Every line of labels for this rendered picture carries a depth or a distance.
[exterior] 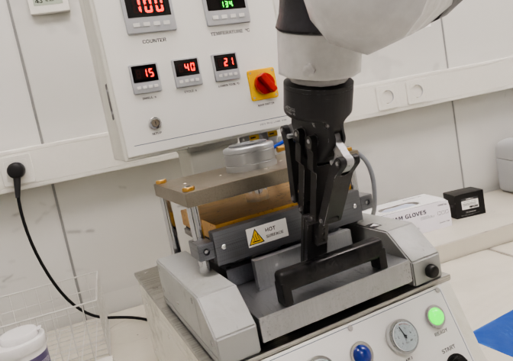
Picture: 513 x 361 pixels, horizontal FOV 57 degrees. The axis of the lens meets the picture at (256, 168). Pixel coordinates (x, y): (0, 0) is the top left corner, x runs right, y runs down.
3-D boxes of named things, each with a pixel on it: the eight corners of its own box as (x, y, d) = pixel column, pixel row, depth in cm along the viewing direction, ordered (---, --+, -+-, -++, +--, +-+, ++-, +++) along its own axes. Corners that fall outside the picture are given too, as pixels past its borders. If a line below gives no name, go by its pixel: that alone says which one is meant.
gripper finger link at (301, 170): (299, 131, 53) (293, 127, 54) (297, 217, 58) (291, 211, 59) (329, 125, 54) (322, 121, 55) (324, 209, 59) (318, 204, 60)
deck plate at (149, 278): (134, 276, 92) (133, 272, 92) (288, 228, 106) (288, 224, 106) (213, 381, 50) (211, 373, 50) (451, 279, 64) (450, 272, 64)
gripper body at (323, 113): (268, 75, 52) (269, 152, 56) (310, 92, 46) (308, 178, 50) (324, 66, 56) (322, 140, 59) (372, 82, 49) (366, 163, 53)
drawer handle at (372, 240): (277, 302, 55) (271, 270, 55) (378, 264, 61) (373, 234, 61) (285, 307, 54) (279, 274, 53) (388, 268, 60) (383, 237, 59)
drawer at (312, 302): (188, 282, 79) (179, 238, 79) (300, 246, 88) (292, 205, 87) (264, 350, 53) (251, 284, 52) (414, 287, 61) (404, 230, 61)
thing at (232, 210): (185, 233, 77) (172, 177, 76) (300, 200, 86) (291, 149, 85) (221, 254, 62) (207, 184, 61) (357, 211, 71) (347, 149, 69)
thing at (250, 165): (156, 232, 82) (140, 159, 81) (307, 190, 95) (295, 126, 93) (198, 262, 60) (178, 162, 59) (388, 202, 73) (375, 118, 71)
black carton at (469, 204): (445, 215, 137) (442, 192, 136) (473, 208, 138) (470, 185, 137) (456, 219, 131) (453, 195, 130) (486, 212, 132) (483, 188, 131)
